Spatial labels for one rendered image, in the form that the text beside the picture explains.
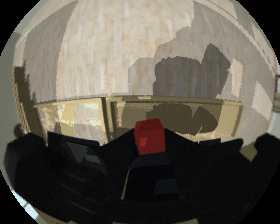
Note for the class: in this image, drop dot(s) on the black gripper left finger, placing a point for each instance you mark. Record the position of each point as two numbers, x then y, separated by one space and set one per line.
112 159

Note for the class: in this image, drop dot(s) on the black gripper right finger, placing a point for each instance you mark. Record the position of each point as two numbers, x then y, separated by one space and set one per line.
190 161

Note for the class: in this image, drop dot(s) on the small red block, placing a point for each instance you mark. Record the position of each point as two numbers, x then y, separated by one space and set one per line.
149 136

